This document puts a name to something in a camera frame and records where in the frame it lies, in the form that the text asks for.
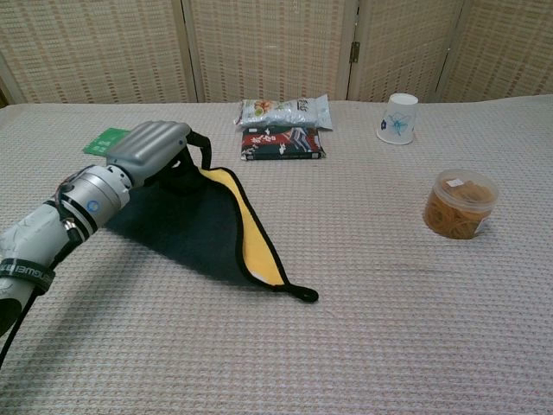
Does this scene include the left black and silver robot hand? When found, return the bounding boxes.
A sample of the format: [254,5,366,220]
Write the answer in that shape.
[105,120,213,195]

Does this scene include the yellow cloth black trim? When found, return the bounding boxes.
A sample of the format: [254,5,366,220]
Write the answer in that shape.
[103,165,320,304]

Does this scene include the green flat packet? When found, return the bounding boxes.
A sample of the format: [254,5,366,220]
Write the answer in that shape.
[81,126,133,157]

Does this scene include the woven bamboo screen panel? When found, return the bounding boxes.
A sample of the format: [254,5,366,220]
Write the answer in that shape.
[345,0,467,104]
[0,0,200,105]
[435,0,553,104]
[181,0,360,104]

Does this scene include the dark red snack package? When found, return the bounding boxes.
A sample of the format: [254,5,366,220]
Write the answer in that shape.
[239,124,327,163]

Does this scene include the white snack bag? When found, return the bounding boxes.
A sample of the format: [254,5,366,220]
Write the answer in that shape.
[234,93,334,132]

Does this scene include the white paper cup blue flower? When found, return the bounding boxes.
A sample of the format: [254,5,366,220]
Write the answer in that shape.
[375,93,421,146]

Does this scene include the beige waffle weave tablecloth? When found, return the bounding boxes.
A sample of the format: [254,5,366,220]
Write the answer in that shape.
[0,94,553,415]

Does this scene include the clear jar of rubber bands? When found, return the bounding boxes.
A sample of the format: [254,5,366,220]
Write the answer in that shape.
[422,168,500,240]

